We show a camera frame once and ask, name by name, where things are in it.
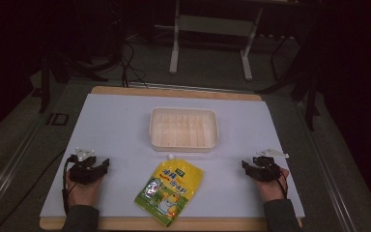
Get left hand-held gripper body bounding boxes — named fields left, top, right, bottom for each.
left=66, top=147, right=101, bottom=186

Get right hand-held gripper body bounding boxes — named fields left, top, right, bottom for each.
left=252, top=148, right=290, bottom=184

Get yellow green spout pouch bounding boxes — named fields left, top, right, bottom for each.
left=133, top=154, right=205, bottom=228

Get white plastic tray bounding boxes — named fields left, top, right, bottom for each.
left=148, top=106, right=219, bottom=154

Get person's right hand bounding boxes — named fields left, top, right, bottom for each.
left=252, top=167, right=291, bottom=203

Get person's left hand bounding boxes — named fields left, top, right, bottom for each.
left=65, top=173, right=106, bottom=208

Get white table mat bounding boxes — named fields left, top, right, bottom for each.
left=39, top=93, right=305, bottom=219

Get black floor plate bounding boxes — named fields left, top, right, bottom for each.
left=45, top=112, right=70, bottom=127

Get wooden table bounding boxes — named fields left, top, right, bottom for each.
left=39, top=85, right=303, bottom=232

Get dark metal stand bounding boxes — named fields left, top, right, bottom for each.
left=256, top=28, right=323, bottom=132
left=38, top=47, right=109, bottom=114

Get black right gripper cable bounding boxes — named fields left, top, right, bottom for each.
left=270, top=164, right=290, bottom=199

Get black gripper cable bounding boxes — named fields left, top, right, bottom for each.
left=270, top=164, right=290, bottom=199
left=62, top=155, right=78, bottom=217

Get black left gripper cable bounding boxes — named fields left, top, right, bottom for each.
left=62, top=155, right=78, bottom=217

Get metal floor rail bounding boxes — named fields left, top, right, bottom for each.
left=0, top=105, right=57, bottom=217
left=294, top=101, right=360, bottom=232

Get black floor cables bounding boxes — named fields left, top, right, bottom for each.
left=119, top=38, right=150, bottom=89

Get white metal table frame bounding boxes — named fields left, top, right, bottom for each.
left=168, top=0, right=266, bottom=82

